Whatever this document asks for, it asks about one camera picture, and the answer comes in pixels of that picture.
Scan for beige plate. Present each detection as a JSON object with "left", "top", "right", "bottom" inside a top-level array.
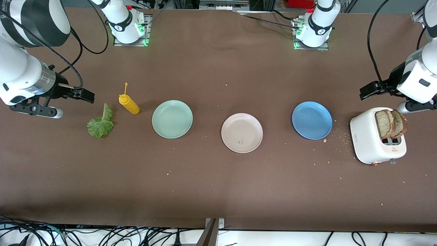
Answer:
[{"left": 221, "top": 113, "right": 264, "bottom": 153}]

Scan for yellow mustard squeeze bottle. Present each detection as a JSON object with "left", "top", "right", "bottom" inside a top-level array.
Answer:
[{"left": 118, "top": 82, "right": 140, "bottom": 115}]

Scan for silver bracket plate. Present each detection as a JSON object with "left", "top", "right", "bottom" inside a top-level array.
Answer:
[{"left": 206, "top": 218, "right": 225, "bottom": 230}]

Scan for red box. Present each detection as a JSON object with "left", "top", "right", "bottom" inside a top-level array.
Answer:
[{"left": 287, "top": 0, "right": 314, "bottom": 9}]

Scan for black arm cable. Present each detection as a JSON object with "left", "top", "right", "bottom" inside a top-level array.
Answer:
[
  {"left": 367, "top": 0, "right": 429, "bottom": 95},
  {"left": 0, "top": 0, "right": 110, "bottom": 90}
]

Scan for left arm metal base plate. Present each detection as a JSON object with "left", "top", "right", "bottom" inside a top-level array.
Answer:
[{"left": 294, "top": 17, "right": 330, "bottom": 51}]

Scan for white toaster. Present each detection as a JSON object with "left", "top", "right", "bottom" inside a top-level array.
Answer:
[{"left": 350, "top": 107, "right": 407, "bottom": 165}]

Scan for green lettuce leaf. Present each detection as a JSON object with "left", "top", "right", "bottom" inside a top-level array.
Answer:
[{"left": 87, "top": 103, "right": 114, "bottom": 139}]

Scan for grey metal bar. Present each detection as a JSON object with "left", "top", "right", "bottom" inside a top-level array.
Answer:
[{"left": 196, "top": 219, "right": 218, "bottom": 246}]

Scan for brown table cover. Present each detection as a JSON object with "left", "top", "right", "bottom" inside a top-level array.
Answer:
[{"left": 0, "top": 7, "right": 437, "bottom": 233}]

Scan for pale green plate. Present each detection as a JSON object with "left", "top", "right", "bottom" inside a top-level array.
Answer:
[{"left": 152, "top": 100, "right": 193, "bottom": 139}]

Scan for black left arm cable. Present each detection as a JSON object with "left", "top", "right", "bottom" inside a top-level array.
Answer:
[{"left": 367, "top": 0, "right": 429, "bottom": 95}]

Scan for brown bread slice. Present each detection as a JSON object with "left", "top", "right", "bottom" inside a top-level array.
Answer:
[
  {"left": 390, "top": 109, "right": 408, "bottom": 139},
  {"left": 376, "top": 109, "right": 396, "bottom": 139}
]

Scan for blue plate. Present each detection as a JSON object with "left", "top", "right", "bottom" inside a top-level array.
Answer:
[{"left": 292, "top": 101, "right": 333, "bottom": 140}]

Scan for aluminium corner profile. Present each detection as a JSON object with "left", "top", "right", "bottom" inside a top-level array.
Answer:
[{"left": 411, "top": 3, "right": 427, "bottom": 24}]

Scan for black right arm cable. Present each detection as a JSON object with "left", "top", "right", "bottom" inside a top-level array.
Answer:
[{"left": 0, "top": 0, "right": 110, "bottom": 90}]

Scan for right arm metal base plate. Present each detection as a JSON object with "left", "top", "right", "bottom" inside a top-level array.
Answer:
[{"left": 113, "top": 14, "right": 151, "bottom": 47}]

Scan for black cable tangle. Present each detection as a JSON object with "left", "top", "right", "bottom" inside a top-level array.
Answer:
[{"left": 0, "top": 215, "right": 205, "bottom": 246}]

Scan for black table cable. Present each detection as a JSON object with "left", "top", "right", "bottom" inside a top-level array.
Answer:
[{"left": 233, "top": 9, "right": 302, "bottom": 32}]

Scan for aluminium frame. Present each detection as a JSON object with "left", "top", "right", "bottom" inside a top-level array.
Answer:
[{"left": 199, "top": 0, "right": 250, "bottom": 11}]

